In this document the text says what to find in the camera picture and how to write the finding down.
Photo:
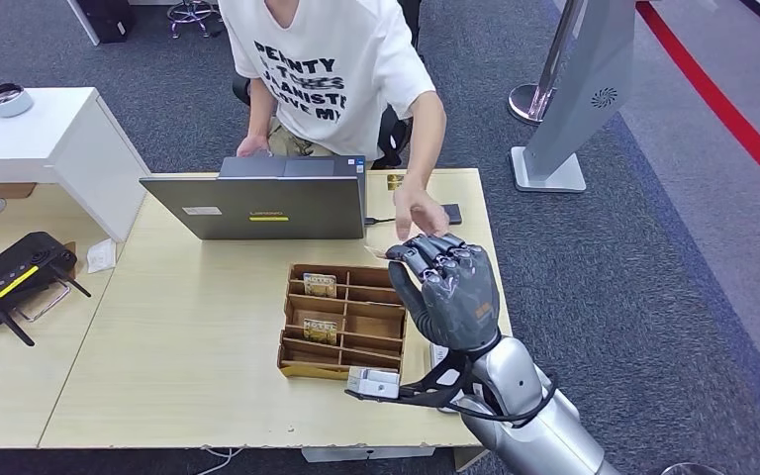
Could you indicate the round white dish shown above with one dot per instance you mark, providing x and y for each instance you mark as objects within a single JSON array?
[{"x": 7, "y": 99}]

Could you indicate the person's right forearm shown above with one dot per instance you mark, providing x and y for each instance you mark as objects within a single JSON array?
[{"x": 261, "y": 108}]

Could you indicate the gold patterned card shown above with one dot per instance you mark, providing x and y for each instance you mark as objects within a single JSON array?
[{"x": 394, "y": 181}]

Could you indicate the white under-desk bracket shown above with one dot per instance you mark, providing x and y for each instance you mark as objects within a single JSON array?
[{"x": 367, "y": 454}]

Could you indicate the black cabinet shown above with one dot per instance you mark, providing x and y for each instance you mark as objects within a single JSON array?
[{"x": 106, "y": 16}]

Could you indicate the white background desk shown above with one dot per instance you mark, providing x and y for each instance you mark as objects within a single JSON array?
[{"x": 85, "y": 23}]

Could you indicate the white paper slip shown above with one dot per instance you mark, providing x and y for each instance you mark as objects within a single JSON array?
[{"x": 101, "y": 256}]

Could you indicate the black router with yellow stripe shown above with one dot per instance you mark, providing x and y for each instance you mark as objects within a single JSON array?
[{"x": 13, "y": 275}]

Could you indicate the brown cardboard piece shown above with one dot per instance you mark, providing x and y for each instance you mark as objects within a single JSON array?
[{"x": 11, "y": 191}]

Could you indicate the chrome stool base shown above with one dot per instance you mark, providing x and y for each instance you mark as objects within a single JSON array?
[{"x": 191, "y": 12}]

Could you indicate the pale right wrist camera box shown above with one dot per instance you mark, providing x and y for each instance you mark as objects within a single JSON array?
[{"x": 373, "y": 383}]

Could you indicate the person's left hand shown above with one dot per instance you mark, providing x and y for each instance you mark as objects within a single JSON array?
[{"x": 419, "y": 210}]

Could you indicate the black office chair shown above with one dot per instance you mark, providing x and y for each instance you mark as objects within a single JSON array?
[{"x": 393, "y": 138}]

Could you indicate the grey kiosk stand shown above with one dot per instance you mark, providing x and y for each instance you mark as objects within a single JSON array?
[{"x": 590, "y": 85}]

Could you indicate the chrome stanchion post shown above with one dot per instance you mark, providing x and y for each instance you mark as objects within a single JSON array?
[{"x": 531, "y": 101}]

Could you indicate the person's left forearm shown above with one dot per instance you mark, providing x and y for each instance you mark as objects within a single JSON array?
[{"x": 427, "y": 141}]

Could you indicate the round grey base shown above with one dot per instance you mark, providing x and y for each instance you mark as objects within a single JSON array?
[{"x": 691, "y": 470}]

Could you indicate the black USB hub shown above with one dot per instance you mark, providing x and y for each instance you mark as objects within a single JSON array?
[{"x": 453, "y": 214}]

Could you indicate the person's right hand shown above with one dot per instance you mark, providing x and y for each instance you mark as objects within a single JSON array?
[{"x": 252, "y": 145}]

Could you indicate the person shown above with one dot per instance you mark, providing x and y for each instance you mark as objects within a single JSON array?
[{"x": 327, "y": 65}]

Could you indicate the grey laptop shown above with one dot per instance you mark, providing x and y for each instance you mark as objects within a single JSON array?
[{"x": 268, "y": 197}]

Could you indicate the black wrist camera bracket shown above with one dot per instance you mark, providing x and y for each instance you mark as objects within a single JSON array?
[{"x": 432, "y": 390}]

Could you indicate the wooden card organizer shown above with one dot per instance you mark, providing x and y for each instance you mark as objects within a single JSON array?
[{"x": 367, "y": 324}]

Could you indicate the white desk riser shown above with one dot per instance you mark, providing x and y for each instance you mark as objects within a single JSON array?
[{"x": 46, "y": 138}]

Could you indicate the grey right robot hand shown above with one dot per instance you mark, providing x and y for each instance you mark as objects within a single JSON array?
[{"x": 458, "y": 301}]

